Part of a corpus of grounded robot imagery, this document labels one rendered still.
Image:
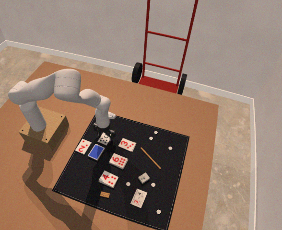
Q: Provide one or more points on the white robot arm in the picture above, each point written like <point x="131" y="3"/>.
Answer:
<point x="66" y="88"/>

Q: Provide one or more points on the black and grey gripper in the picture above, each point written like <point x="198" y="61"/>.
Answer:
<point x="106" y="130"/>

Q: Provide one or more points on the blue card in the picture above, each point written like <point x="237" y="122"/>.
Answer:
<point x="96" y="152"/>

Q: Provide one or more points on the white playing card with red pips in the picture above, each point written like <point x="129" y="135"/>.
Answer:
<point x="118" y="160"/>
<point x="108" y="178"/>

